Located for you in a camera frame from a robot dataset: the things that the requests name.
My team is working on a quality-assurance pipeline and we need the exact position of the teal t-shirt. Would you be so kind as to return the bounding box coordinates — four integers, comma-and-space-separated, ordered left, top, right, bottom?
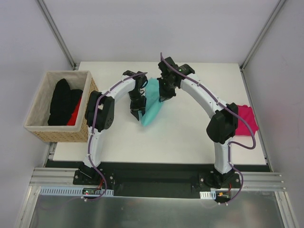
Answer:
140, 78, 163, 126

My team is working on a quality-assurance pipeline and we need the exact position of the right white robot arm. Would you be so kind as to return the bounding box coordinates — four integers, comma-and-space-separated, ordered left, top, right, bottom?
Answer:
157, 57, 238, 189

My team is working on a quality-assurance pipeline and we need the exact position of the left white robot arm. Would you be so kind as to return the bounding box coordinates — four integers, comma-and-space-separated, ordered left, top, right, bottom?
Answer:
79, 70, 148, 185

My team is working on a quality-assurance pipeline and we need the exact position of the red garment in basket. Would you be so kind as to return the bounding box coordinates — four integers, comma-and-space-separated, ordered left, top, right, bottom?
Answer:
67, 97, 82, 126

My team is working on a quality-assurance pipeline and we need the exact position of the black garment in basket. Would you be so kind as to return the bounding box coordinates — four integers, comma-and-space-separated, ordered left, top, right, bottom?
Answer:
47, 79, 83, 126

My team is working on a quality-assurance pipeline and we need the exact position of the wicker laundry basket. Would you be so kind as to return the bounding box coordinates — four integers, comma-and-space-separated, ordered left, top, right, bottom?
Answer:
24, 71, 98, 143

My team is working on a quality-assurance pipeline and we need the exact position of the pink folded t-shirt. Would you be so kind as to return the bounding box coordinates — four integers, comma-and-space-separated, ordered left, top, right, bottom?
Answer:
236, 105, 259, 136

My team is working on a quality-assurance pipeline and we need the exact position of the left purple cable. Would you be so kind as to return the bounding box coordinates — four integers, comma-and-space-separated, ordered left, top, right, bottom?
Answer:
87, 72, 148, 202

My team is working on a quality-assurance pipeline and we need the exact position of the purple cable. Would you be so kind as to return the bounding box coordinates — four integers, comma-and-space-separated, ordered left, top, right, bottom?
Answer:
160, 52, 257, 206
87, 72, 148, 202

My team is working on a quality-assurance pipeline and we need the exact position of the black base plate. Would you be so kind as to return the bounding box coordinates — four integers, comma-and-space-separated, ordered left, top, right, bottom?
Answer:
72, 162, 247, 197

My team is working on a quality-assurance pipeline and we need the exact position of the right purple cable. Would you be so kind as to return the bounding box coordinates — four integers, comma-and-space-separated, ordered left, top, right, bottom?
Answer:
160, 52, 257, 206

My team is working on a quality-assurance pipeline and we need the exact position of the right white cable duct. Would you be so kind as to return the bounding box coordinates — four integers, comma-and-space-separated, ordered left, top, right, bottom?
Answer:
199, 190, 216, 200

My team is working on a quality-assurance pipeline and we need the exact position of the white cable duct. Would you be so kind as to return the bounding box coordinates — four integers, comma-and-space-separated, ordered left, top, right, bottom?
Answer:
199, 190, 216, 200
40, 186, 114, 197

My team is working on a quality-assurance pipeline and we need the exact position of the aluminium rail frame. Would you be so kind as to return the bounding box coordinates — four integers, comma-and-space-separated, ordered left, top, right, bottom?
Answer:
29, 167, 287, 191

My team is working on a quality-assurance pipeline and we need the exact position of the left aluminium corner post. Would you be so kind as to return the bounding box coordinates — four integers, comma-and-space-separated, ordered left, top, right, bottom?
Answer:
36, 0, 77, 70

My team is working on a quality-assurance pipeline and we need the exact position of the aluminium corner post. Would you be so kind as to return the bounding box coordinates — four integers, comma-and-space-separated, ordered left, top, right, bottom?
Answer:
239, 0, 287, 71
36, 0, 77, 70

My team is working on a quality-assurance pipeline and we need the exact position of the left white cable duct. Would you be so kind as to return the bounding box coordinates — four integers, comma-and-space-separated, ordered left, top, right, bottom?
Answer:
40, 186, 114, 197

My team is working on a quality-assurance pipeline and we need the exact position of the right aluminium corner post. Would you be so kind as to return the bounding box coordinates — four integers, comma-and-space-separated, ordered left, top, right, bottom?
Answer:
239, 0, 287, 71

